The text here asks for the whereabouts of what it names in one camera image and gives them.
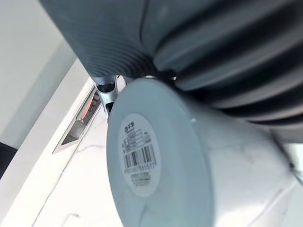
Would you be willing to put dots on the white cup with barcode label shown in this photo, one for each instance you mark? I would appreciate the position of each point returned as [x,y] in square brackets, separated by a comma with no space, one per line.
[165,160]

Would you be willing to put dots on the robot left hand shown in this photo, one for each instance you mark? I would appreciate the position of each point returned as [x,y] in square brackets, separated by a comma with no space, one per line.
[189,47]

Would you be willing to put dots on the white marble countertop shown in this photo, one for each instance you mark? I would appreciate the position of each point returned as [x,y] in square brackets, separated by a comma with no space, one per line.
[78,179]

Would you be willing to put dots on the stainless steel sink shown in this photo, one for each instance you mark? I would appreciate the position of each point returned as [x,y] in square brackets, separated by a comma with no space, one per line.
[78,123]

